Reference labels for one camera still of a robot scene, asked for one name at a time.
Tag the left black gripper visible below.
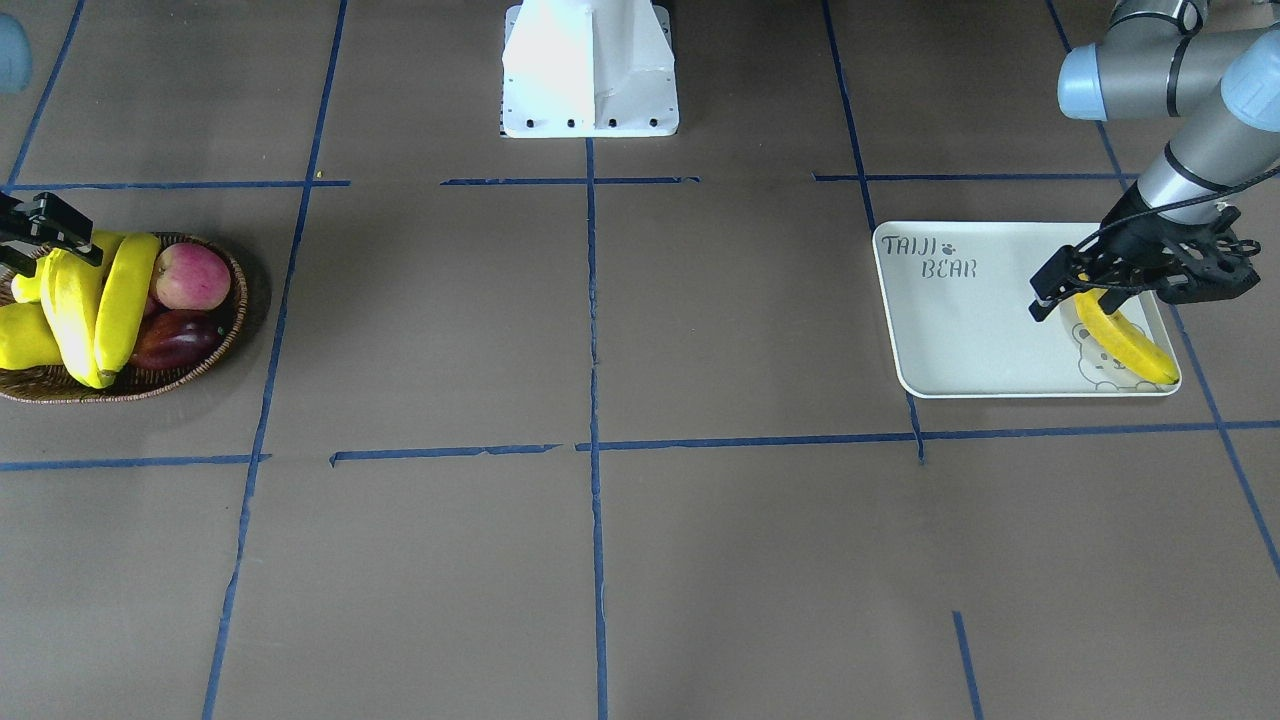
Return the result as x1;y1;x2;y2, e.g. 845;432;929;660
1029;190;1240;323

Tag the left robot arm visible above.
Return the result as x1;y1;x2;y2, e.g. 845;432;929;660
1029;1;1279;322

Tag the white pedestal column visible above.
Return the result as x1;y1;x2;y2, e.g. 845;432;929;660
500;1;681;138

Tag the white bear tray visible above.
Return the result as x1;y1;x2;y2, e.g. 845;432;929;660
872;222;1181;398

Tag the yellow banana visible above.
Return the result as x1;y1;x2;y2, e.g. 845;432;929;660
40;231;125;389
1073;290;1181;386
93;232;161;387

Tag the dark red mango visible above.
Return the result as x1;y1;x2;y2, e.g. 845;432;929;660
127;310;224;372

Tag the brown wicker basket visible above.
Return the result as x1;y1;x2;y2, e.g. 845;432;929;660
3;232;253;405

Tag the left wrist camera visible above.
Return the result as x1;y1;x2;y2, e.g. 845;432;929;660
1155;229;1262;305

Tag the yellow lemon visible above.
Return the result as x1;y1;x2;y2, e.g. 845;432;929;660
10;270;42;304

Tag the red pink apple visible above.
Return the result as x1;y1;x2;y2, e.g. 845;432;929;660
150;242;230;311

